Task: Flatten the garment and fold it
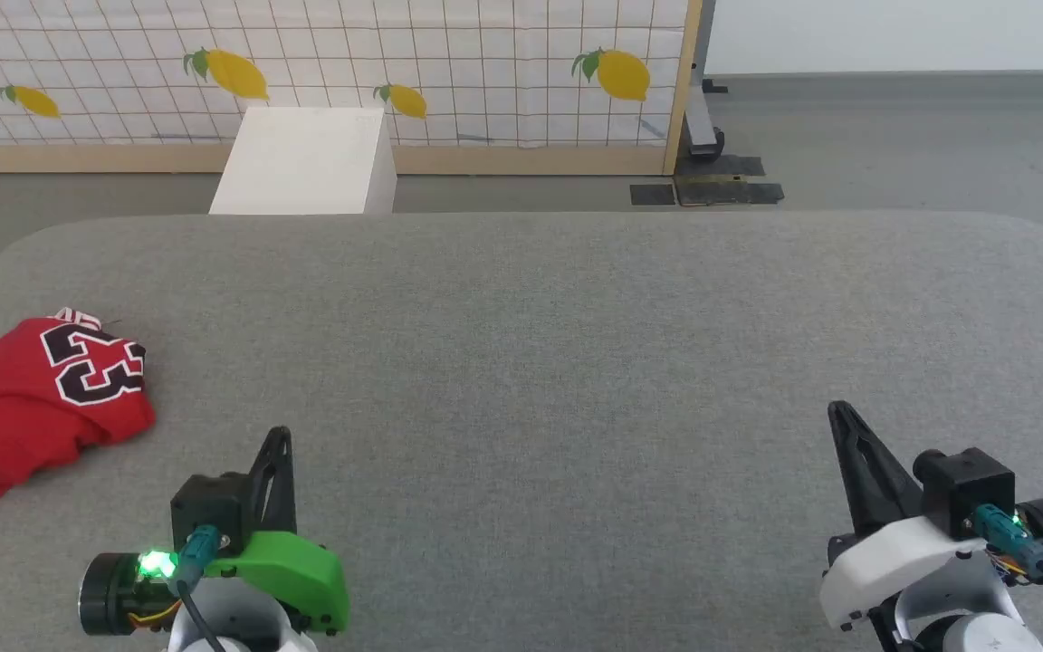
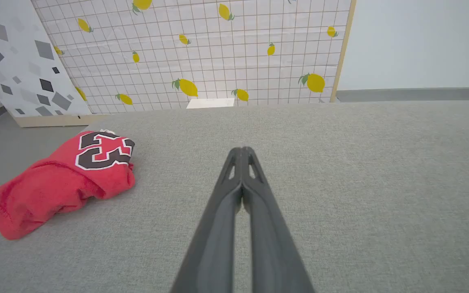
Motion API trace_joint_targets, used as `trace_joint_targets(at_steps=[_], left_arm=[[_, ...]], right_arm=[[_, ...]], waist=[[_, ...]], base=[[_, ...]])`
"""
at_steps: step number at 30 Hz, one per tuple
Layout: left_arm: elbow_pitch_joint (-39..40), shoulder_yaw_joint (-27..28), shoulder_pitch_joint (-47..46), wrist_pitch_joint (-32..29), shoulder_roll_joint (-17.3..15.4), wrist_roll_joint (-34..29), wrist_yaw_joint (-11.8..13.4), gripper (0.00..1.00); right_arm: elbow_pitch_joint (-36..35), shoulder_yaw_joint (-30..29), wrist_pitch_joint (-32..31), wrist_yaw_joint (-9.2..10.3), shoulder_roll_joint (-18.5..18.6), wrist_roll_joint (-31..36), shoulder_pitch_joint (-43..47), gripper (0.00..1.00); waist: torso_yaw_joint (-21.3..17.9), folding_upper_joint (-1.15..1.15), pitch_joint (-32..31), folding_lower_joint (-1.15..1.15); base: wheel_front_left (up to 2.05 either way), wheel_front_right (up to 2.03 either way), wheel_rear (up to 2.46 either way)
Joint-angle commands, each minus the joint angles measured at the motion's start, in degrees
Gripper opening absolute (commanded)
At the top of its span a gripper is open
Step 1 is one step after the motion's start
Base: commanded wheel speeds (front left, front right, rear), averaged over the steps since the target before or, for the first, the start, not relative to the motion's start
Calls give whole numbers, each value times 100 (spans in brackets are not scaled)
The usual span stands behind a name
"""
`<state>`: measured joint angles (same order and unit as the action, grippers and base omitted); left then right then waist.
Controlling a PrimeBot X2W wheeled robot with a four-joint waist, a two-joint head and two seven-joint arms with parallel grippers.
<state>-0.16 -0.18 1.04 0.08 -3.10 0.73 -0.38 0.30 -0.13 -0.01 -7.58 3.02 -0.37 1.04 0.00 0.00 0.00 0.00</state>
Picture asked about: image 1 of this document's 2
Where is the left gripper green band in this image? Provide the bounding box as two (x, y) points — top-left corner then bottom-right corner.
(78, 426), (350, 637)

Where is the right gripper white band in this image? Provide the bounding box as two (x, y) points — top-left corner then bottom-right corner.
(818, 400), (1043, 631)

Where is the red basketball jersey number 23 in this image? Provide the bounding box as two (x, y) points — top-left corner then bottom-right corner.
(0, 308), (157, 515)

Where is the grey fabric sofa seat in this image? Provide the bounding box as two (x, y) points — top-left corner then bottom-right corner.
(0, 211), (1043, 652)

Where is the large black floor mat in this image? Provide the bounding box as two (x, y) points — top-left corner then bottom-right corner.
(674, 154), (785, 207)

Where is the white rectangular box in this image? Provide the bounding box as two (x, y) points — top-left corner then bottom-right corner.
(209, 107), (397, 216)

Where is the lemon print partition screen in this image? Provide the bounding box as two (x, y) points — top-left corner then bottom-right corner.
(0, 0), (705, 177)

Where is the black left camera cable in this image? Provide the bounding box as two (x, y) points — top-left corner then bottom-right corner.
(176, 525), (233, 652)

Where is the black camera cable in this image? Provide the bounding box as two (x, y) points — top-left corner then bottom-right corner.
(974, 505), (1043, 635)
(176, 525), (233, 652)

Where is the black right camera cable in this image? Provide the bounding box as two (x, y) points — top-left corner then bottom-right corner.
(974, 505), (1043, 635)

